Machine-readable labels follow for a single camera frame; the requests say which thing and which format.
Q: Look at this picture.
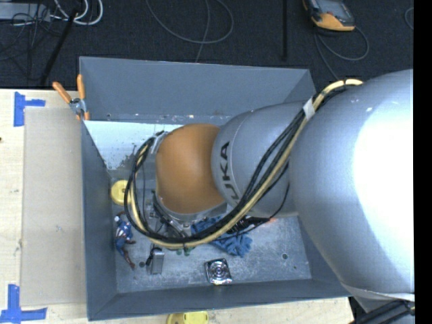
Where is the blue toy action figure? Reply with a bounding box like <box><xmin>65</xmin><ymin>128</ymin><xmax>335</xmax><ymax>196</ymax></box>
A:
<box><xmin>113</xmin><ymin>211</ymin><xmax>137</xmax><ymax>271</ymax></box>

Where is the blue cloth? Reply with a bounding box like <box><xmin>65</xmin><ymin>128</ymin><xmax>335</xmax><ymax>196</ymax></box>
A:
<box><xmin>190</xmin><ymin>214</ymin><xmax>254</xmax><ymax>258</ymax></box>

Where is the yellow round disc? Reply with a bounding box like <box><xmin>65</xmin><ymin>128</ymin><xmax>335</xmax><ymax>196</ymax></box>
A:
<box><xmin>110</xmin><ymin>180</ymin><xmax>131</xmax><ymax>204</ymax></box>

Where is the pale wood board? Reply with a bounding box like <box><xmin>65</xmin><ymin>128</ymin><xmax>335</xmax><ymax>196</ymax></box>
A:
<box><xmin>19</xmin><ymin>107</ymin><xmax>88</xmax><ymax>307</ymax></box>

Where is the grey metal bin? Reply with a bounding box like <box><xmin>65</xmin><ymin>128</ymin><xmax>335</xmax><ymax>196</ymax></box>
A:
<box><xmin>78</xmin><ymin>56</ymin><xmax>352</xmax><ymax>321</ymax></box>

